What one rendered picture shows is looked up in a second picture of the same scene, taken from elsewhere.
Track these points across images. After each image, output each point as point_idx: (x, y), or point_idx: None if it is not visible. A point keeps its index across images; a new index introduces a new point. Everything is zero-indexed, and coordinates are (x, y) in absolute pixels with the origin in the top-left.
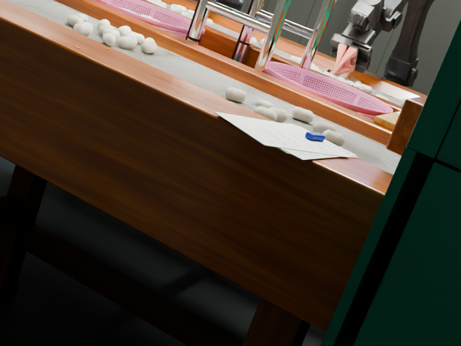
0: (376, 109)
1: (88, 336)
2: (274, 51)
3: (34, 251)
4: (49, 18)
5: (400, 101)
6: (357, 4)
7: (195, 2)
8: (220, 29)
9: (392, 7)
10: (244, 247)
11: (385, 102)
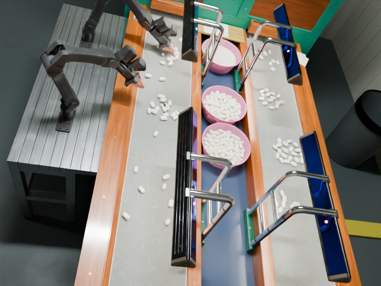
0: (207, 42)
1: None
2: (149, 73)
3: None
4: (279, 113)
5: (148, 33)
6: (173, 29)
7: (113, 110)
8: (150, 93)
9: (151, 16)
10: None
11: (200, 38)
